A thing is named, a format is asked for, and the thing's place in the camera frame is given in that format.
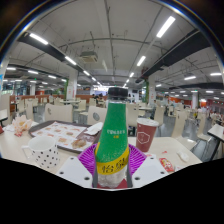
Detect crumpled orange-white food wrapper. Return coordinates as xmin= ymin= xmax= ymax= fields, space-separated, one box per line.
xmin=11 ymin=114 xmax=33 ymax=137

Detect ceiling strip lights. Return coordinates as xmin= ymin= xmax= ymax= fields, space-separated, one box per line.
xmin=4 ymin=15 xmax=223 ymax=94

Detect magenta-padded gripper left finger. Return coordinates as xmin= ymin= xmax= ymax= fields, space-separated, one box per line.
xmin=55 ymin=143 xmax=100 ymax=189

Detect white crumpled tissue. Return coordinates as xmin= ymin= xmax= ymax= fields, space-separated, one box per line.
xmin=175 ymin=150 xmax=190 ymax=163

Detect small red sauce packet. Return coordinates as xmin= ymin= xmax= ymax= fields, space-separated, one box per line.
xmin=158 ymin=157 xmax=175 ymax=173

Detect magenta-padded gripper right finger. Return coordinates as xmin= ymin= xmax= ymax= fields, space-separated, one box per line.
xmin=125 ymin=143 xmax=169 ymax=189

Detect ceiling air conditioner unit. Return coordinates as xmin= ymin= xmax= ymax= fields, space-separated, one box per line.
xmin=79 ymin=50 xmax=99 ymax=64

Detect neighbouring white dining table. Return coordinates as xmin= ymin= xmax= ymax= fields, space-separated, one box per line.
xmin=206 ymin=123 xmax=224 ymax=158

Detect white black-dotted mug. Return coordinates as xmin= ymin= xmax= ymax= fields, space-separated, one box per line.
xmin=21 ymin=134 xmax=62 ymax=170

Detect white paper napkin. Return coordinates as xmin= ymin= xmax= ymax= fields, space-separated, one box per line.
xmin=83 ymin=121 xmax=104 ymax=136

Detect green-labelled clear drink bottle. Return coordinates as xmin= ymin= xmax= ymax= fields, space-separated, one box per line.
xmin=93 ymin=86 xmax=131 ymax=189

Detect red paper cup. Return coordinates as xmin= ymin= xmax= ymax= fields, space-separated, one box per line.
xmin=135 ymin=117 xmax=160 ymax=153

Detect white table with dark edge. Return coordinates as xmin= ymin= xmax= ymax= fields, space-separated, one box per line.
xmin=0 ymin=108 xmax=9 ymax=127

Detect dark food tray with liner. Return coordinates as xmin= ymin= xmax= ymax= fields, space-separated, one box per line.
xmin=28 ymin=119 xmax=103 ymax=154

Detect beige canteen chairs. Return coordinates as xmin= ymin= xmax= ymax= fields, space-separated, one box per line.
xmin=0 ymin=94 xmax=214 ymax=141

